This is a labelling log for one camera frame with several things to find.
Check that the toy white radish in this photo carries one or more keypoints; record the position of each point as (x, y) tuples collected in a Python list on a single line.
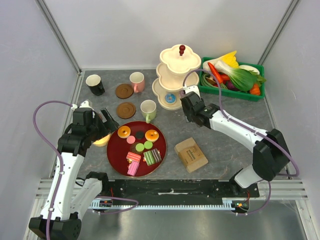
[(249, 68)]

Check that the brown wooden coaster far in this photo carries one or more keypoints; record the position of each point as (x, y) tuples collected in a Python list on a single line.
[(124, 91)]

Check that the brown layered cake slice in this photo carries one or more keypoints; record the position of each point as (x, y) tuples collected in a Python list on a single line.
[(156, 155)]

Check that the green layered cake slice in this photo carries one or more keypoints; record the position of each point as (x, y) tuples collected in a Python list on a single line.
[(148, 158)]

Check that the red layered cake slice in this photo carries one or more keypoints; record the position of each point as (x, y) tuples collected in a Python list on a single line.
[(133, 157)]

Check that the brown wooden coaster near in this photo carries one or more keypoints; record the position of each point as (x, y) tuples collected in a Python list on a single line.
[(126, 110)]

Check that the light green mug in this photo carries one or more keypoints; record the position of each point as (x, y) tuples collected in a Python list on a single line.
[(149, 110)]

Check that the toy yellow corn cabbage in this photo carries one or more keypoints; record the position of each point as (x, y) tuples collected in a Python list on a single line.
[(230, 59)]

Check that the toy bok choy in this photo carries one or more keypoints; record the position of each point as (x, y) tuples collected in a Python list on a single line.
[(242, 79)]

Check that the orange glazed donut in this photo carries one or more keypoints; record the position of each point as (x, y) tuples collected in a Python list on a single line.
[(124, 132), (151, 135)]

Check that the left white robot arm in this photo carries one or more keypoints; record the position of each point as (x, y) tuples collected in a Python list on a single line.
[(62, 214)]

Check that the brown wooden coaster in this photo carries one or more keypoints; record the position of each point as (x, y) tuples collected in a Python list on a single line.
[(124, 91), (126, 110)]

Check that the blue white orange donut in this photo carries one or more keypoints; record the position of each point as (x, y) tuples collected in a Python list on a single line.
[(170, 98)]

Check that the green sandwich cookie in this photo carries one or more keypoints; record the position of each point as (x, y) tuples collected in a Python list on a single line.
[(140, 147), (148, 145)]

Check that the green plastic vegetable crate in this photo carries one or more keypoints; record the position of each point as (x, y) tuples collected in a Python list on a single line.
[(203, 88)]

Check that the green sandwich cookie left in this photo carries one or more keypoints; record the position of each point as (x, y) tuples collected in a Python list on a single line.
[(140, 147)]

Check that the black mug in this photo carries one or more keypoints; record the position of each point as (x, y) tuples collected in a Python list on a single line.
[(94, 82)]

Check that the wooden block with label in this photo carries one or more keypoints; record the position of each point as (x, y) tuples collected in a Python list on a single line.
[(190, 155)]

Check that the black sandwich cookie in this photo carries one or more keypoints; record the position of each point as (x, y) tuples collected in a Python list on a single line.
[(139, 135)]

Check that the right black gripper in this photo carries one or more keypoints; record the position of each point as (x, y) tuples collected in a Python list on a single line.
[(186, 113)]

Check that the dark red round tray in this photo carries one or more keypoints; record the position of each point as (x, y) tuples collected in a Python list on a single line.
[(118, 148)]

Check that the pink mug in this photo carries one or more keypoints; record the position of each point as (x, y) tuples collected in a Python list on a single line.
[(137, 80)]

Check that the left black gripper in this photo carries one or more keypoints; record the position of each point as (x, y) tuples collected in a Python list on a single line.
[(111, 124)]

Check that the toy purple eggplant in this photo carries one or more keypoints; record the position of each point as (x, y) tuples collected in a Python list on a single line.
[(231, 87)]

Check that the pink sandwich cookie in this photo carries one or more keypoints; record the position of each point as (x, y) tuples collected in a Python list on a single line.
[(131, 139)]

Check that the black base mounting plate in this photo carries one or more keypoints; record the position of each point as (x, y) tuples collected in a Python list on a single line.
[(175, 192)]

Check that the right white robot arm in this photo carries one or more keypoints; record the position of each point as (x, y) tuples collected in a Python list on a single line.
[(270, 152)]

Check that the cream three-tier dessert stand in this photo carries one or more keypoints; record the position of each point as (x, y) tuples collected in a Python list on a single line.
[(173, 72)]

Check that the green sandwich cookie right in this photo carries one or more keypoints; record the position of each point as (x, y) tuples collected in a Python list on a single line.
[(148, 145)]

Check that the small orange toy carrot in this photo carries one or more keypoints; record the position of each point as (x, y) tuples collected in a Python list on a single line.
[(255, 90)]

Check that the pink layered cake slice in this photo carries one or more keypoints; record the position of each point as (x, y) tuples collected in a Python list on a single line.
[(133, 168)]

